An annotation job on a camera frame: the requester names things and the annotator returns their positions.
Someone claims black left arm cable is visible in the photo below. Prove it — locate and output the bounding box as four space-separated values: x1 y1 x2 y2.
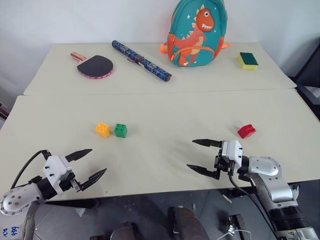
9 149 52 191

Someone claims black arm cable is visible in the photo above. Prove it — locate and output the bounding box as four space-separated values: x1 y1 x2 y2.
228 172 279 240
9 149 52 191

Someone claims yellow green sponge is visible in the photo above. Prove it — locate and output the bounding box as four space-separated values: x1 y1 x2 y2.
236 51 260 71

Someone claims thin white wire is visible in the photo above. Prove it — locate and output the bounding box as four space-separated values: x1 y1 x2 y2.
216 224 252 240

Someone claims black table tennis paddle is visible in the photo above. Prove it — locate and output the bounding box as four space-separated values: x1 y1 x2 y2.
69 51 117 81

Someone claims red toy brick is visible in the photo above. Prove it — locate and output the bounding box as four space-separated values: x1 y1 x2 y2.
237 123 257 140

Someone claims teal dinosaur backpack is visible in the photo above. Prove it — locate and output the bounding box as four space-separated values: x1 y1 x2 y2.
159 0 233 68

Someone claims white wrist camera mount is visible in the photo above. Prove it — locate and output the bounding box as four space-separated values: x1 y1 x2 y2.
220 139 243 168
42 155 73 195

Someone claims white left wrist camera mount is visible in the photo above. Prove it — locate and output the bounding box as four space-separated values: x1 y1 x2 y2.
42 155 73 195

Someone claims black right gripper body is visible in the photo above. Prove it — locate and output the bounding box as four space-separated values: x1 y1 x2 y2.
213 147 238 181

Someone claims white label blue writing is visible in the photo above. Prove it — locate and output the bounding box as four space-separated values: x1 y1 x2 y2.
0 225 21 239

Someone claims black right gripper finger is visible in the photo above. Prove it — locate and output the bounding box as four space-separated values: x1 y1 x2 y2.
191 138 223 149
186 163 221 181

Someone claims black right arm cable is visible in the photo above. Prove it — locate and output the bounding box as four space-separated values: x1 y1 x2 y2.
228 172 279 240

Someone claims blue patterned rolled scroll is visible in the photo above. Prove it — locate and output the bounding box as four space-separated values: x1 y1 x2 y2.
111 39 173 83

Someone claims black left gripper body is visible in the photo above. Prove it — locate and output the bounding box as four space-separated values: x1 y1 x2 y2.
58 170 84 194

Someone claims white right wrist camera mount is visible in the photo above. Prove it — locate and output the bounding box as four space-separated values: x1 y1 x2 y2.
220 139 243 168

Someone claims green toy brick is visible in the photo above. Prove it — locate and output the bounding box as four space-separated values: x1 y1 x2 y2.
113 122 129 139

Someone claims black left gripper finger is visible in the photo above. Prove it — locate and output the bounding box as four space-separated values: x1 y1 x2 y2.
65 148 94 164
77 167 108 193

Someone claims yellow toy brick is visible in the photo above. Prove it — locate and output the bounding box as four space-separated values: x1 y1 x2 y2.
95 122 112 139

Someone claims black furniture frame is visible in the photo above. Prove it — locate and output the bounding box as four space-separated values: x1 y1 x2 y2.
286 36 320 107

